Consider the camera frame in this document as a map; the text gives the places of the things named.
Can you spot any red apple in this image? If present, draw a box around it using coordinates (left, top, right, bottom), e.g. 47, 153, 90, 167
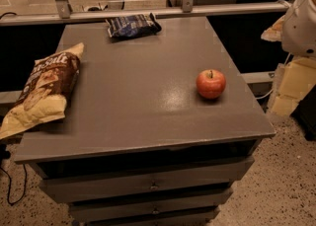
196, 69, 226, 100

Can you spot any brown and cream chip bag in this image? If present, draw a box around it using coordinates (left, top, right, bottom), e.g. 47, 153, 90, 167
0, 42, 84, 139

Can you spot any black floor cable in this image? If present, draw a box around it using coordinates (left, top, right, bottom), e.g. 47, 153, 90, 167
0, 164, 28, 206

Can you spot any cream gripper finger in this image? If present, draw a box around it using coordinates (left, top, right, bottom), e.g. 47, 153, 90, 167
269, 56, 316, 116
261, 16, 284, 42

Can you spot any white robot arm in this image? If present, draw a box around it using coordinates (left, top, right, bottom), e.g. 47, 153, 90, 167
261, 0, 316, 115

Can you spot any grey metal rail frame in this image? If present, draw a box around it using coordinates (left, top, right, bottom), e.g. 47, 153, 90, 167
0, 0, 294, 27

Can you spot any grey drawer cabinet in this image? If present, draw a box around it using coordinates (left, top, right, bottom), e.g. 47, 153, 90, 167
15, 18, 275, 226

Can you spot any blue chip bag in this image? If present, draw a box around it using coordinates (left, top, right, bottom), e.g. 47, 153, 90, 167
106, 13, 162, 38

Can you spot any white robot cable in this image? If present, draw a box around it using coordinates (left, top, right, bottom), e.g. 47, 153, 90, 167
255, 51, 292, 101

